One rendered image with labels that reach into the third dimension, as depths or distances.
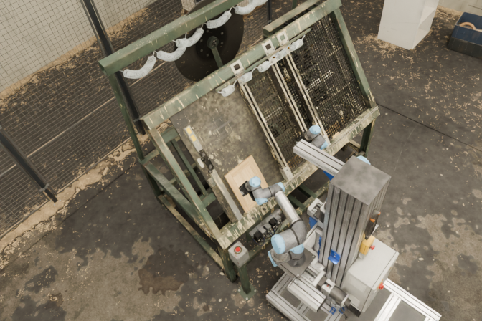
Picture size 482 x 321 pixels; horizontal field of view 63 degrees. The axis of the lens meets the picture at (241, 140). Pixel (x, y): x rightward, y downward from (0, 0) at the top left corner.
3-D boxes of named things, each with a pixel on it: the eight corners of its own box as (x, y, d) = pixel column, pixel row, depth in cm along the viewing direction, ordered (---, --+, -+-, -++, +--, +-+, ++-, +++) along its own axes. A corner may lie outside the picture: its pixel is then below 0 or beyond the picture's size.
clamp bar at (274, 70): (308, 158, 376) (325, 161, 356) (255, 46, 337) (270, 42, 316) (315, 152, 380) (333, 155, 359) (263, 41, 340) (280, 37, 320)
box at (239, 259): (239, 269, 325) (237, 259, 311) (229, 259, 331) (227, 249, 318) (249, 259, 329) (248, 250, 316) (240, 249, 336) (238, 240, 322)
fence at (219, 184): (236, 219, 341) (238, 221, 337) (182, 128, 309) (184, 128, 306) (240, 216, 343) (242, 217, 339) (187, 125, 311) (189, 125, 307)
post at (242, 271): (247, 295, 384) (239, 264, 328) (242, 290, 387) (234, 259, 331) (251, 291, 387) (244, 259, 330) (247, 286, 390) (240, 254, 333)
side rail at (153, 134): (211, 236, 336) (216, 240, 327) (143, 129, 300) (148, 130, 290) (216, 231, 339) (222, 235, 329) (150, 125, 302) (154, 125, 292)
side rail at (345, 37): (364, 108, 417) (371, 108, 408) (325, 11, 381) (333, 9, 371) (368, 104, 420) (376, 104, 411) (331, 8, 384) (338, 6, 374)
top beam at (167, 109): (145, 130, 294) (150, 130, 286) (138, 118, 291) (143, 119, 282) (335, 7, 379) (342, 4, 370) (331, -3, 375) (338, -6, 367)
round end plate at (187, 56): (187, 98, 364) (167, 24, 304) (183, 95, 367) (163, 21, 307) (249, 58, 395) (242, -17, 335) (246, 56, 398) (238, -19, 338)
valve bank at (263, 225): (257, 254, 351) (256, 241, 333) (247, 243, 359) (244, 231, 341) (295, 218, 370) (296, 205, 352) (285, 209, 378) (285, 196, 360)
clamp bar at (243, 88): (282, 180, 363) (298, 184, 342) (224, 66, 323) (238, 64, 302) (290, 173, 366) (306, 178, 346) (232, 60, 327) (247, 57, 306)
